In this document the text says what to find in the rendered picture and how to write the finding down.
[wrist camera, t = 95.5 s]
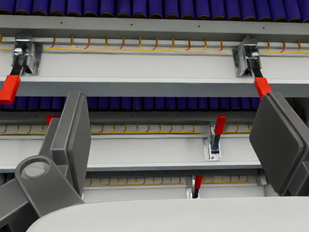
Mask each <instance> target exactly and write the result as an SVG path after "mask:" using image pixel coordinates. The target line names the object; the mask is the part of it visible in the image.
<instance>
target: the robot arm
mask: <svg viewBox="0 0 309 232"><path fill-rule="evenodd" d="M249 141H250V143H251V145H252V147H253V149H254V151H255V153H256V155H257V157H258V159H259V161H260V163H261V165H262V167H263V169H264V171H265V173H266V175H267V177H268V179H269V181H270V183H271V185H272V187H273V189H274V191H275V192H276V193H278V194H279V197H229V198H193V199H164V200H134V201H111V202H94V203H85V202H84V201H83V200H82V194H83V189H84V182H85V177H86V169H87V164H88V158H89V152H90V147H91V130H90V122H89V114H88V106H87V98H86V94H82V91H69V93H68V96H67V99H66V102H65V105H64V108H63V111H62V115H61V118H52V119H51V121H50V124H49V126H48V129H47V132H46V134H45V137H44V140H43V142H42V145H41V148H40V151H39V154H38V155H34V156H31V157H27V158H26V159H24V160H22V161H21V162H20V163H19V164H18V165H17V167H16V169H15V176H16V178H14V179H12V180H10V181H9V182H7V183H5V184H4V185H2V186H0V232H309V129H308V128H307V126H306V125H305V124H304V122H303V121H302V120H301V119H300V117H299V116H298V115H297V113H296V112H295V111H294V110H293V108H292V107H291V106H290V105H289V103H288V102H287V101H286V100H285V98H284V97H283V96H282V94H281V93H279V92H268V93H266V94H265V95H263V96H262V99H261V102H260V105H259V108H258V111H257V114H256V116H255V119H254V122H253V125H252V128H251V131H250V134H249Z"/></svg>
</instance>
